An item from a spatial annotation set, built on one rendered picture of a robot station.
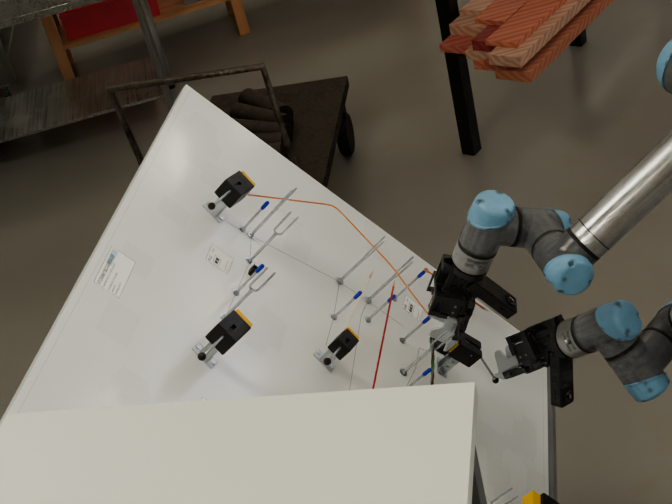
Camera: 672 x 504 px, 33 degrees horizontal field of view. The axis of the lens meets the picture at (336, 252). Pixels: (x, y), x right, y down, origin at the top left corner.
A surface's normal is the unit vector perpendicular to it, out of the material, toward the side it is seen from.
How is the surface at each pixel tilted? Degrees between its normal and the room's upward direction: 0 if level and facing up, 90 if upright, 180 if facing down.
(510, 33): 0
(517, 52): 0
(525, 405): 50
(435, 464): 0
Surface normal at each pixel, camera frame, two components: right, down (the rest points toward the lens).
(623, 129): -0.21, -0.82
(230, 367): 0.61, -0.59
